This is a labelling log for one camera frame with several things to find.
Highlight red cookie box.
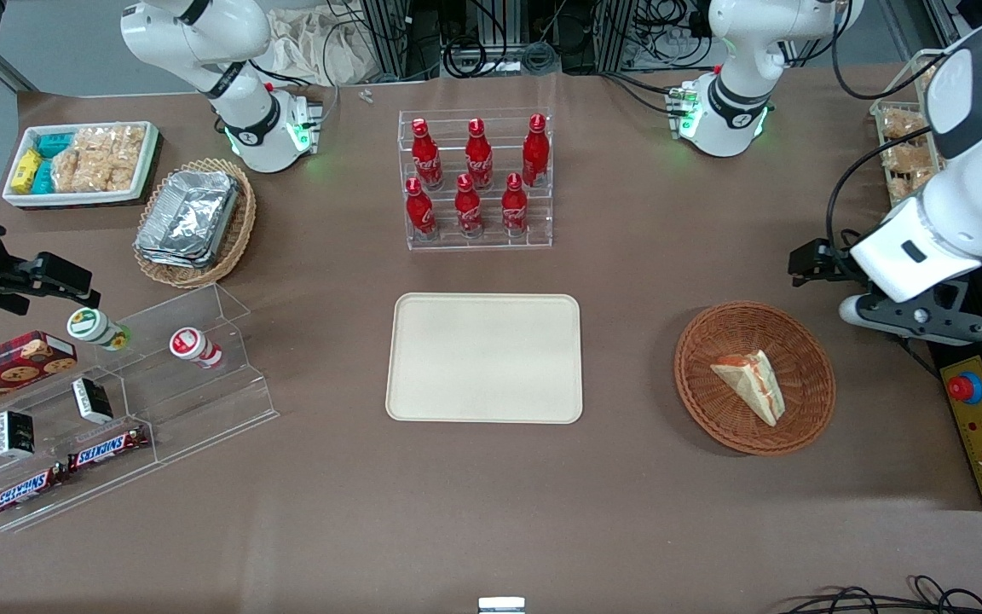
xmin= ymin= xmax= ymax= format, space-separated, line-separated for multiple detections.
xmin=0 ymin=331 xmax=78 ymax=419

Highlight bag of rice crackers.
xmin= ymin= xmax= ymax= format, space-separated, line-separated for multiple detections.
xmin=50 ymin=125 xmax=147 ymax=194

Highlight yellow snack packet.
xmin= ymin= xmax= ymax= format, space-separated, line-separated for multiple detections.
xmin=10 ymin=149 xmax=43 ymax=194

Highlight beige plastic tray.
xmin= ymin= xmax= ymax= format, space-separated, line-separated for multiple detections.
xmin=385 ymin=293 xmax=584 ymax=425

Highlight black background cable bundle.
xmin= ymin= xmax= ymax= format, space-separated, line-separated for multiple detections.
xmin=440 ymin=0 xmax=562 ymax=78

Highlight Snickers bar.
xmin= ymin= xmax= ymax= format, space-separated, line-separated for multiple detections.
xmin=0 ymin=465 xmax=66 ymax=519
xmin=67 ymin=424 xmax=151 ymax=472

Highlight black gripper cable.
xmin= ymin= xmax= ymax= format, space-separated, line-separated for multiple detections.
xmin=826 ymin=128 xmax=935 ymax=261

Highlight clear acrylic stepped display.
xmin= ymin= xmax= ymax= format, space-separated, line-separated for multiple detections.
xmin=0 ymin=283 xmax=280 ymax=534

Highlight red-lid yogurt bottle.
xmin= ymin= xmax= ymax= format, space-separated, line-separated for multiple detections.
xmin=169 ymin=327 xmax=225 ymax=370

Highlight clear acrylic bottle rack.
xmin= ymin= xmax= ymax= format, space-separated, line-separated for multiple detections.
xmin=397 ymin=108 xmax=554 ymax=251

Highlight green-lid yogurt bottle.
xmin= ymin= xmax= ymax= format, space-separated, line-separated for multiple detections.
xmin=66 ymin=307 xmax=132 ymax=352

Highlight red cola bottle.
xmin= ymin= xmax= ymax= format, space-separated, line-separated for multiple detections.
xmin=500 ymin=173 xmax=529 ymax=239
xmin=465 ymin=118 xmax=495 ymax=191
xmin=453 ymin=173 xmax=485 ymax=240
xmin=411 ymin=118 xmax=444 ymax=191
xmin=521 ymin=113 xmax=552 ymax=188
xmin=405 ymin=177 xmax=439 ymax=240

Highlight black floor cables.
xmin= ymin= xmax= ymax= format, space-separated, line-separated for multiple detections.
xmin=785 ymin=576 xmax=982 ymax=614

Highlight beige cloth bag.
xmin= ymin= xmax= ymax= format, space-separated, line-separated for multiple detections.
xmin=265 ymin=9 xmax=383 ymax=86

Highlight oval wicker basket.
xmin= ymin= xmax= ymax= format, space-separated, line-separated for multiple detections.
xmin=132 ymin=158 xmax=257 ymax=289

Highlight triangular sandwich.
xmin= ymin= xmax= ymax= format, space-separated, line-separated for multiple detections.
xmin=710 ymin=350 xmax=787 ymax=427

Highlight round brown wicker basket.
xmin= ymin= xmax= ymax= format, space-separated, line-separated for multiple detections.
xmin=673 ymin=300 xmax=837 ymax=456

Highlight stacked foil containers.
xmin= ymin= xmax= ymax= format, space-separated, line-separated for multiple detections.
xmin=135 ymin=170 xmax=242 ymax=270

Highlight bagged bread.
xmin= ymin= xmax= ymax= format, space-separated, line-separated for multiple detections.
xmin=879 ymin=115 xmax=939 ymax=199

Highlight white snack tray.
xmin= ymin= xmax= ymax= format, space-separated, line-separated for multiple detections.
xmin=1 ymin=121 xmax=161 ymax=210

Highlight wire basket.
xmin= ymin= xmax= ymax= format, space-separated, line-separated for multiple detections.
xmin=870 ymin=49 xmax=948 ymax=206

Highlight small black box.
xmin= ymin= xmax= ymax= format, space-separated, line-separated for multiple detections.
xmin=72 ymin=377 xmax=114 ymax=425
xmin=0 ymin=410 xmax=37 ymax=459

